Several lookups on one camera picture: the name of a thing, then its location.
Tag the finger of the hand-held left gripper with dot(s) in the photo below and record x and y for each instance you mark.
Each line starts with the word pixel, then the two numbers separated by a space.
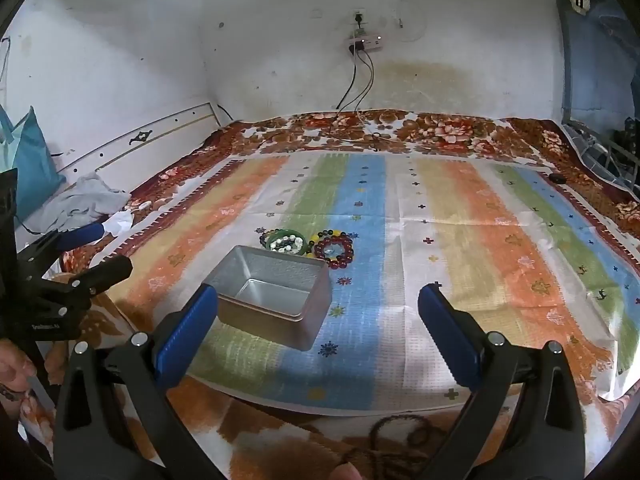
pixel 105 270
pixel 80 236

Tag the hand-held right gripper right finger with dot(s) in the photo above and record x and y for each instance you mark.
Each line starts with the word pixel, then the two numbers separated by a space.
pixel 450 332

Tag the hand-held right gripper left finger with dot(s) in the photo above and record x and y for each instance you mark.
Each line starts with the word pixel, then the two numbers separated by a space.
pixel 185 332

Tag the silver metal tin box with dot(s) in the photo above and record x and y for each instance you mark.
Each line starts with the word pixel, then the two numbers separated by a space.
pixel 280 320

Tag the person's left hand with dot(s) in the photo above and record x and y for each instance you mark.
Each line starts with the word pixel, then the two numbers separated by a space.
pixel 12 370

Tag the grey crumpled cloth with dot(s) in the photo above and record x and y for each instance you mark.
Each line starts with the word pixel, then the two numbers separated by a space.
pixel 85 200

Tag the white crumpled tissue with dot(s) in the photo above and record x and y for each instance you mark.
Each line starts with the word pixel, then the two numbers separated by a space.
pixel 120 221

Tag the teal pillow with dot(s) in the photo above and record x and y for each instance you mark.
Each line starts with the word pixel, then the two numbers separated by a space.
pixel 35 160

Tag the striped colourful mat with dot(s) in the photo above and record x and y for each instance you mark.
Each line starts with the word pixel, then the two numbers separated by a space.
pixel 425 210

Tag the white headboard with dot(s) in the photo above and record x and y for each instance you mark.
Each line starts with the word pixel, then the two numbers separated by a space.
pixel 150 130

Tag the small black round object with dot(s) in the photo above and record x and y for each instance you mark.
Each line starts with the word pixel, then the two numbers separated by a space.
pixel 556 178

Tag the brown floral blanket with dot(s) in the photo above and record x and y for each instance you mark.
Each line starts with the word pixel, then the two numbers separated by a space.
pixel 350 125

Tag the white power strip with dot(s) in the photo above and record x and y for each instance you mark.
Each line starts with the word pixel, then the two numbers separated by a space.
pixel 367 42

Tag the wall socket with plug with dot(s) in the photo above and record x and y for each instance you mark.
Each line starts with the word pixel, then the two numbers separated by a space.
pixel 358 19

